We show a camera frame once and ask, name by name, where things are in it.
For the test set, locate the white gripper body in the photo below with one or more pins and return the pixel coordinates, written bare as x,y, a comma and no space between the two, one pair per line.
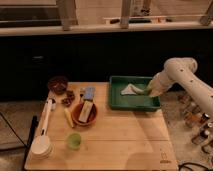
159,84

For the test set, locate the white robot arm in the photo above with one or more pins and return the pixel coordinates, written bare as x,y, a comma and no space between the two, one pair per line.
181,71

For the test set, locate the green plastic tray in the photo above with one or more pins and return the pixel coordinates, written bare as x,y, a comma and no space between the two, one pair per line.
134,102

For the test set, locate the white cloth in tray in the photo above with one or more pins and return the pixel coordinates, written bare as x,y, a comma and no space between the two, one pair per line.
130,89

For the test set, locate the spice bottle rack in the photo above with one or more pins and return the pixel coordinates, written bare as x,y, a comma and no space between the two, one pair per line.
194,116

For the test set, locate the blue sponge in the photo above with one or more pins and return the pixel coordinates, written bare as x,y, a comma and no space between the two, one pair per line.
89,93

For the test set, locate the orange bowl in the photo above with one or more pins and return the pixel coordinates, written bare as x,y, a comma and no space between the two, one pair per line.
76,112

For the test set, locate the wooden block in bowl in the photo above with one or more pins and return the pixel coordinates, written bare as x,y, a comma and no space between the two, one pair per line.
85,112

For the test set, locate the wooden cutting board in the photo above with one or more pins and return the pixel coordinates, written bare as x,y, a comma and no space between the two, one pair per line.
117,140

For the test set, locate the brown pine cone cluster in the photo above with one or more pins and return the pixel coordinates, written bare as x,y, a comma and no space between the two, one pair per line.
67,101

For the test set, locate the green plastic cup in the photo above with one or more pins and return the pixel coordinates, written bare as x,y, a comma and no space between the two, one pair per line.
73,141

